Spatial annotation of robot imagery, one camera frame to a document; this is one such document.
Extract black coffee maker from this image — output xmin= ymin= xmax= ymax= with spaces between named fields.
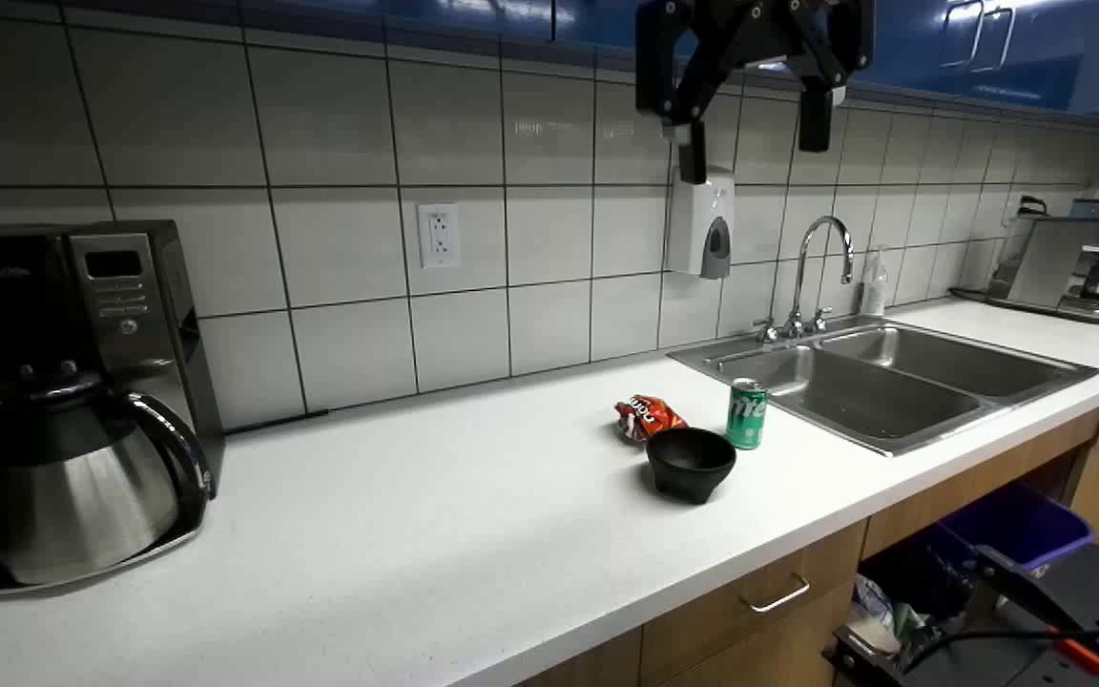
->
xmin=0 ymin=217 xmax=230 ymax=602

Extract blue upper cabinets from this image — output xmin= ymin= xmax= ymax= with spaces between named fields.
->
xmin=64 ymin=0 xmax=1099 ymax=129

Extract black bowl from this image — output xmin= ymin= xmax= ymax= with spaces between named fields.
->
xmin=645 ymin=422 xmax=740 ymax=503

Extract black stand with orange clamp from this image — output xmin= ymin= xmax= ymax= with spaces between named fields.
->
xmin=827 ymin=540 xmax=1099 ymax=687

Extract blue plastic bin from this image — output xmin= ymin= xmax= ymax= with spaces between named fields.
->
xmin=937 ymin=487 xmax=1097 ymax=578

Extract white wall soap dispenser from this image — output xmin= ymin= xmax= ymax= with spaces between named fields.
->
xmin=665 ymin=166 xmax=740 ymax=282

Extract stainless steel double sink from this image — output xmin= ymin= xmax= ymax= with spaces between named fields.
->
xmin=675 ymin=316 xmax=1099 ymax=456

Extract silver cabinet door handle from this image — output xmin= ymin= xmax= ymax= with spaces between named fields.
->
xmin=966 ymin=0 xmax=1018 ymax=77

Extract metal drawer handle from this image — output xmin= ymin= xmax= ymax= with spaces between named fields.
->
xmin=747 ymin=574 xmax=817 ymax=618

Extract clear soap bottle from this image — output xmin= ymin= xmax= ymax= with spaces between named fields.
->
xmin=854 ymin=258 xmax=892 ymax=320

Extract green soda can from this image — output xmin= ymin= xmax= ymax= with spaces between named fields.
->
xmin=724 ymin=375 xmax=777 ymax=454

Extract silver espresso machine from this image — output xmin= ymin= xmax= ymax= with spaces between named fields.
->
xmin=955 ymin=192 xmax=1099 ymax=326

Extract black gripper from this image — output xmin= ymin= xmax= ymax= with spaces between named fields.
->
xmin=634 ymin=0 xmax=877 ymax=188

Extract black bin with trash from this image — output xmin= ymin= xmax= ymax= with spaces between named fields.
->
xmin=852 ymin=531 xmax=977 ymax=657

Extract white wall power outlet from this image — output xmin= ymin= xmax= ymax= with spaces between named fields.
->
xmin=417 ymin=202 xmax=466 ymax=269

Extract wooden lower cabinets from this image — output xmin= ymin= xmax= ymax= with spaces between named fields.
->
xmin=516 ymin=376 xmax=1099 ymax=687

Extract orange red snack bag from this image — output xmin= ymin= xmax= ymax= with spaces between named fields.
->
xmin=611 ymin=391 xmax=691 ymax=450

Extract chrome sink faucet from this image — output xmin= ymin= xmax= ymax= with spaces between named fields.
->
xmin=757 ymin=211 xmax=860 ymax=342

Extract steel coffee carafe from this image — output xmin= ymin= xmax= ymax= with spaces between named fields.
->
xmin=0 ymin=366 xmax=216 ymax=591

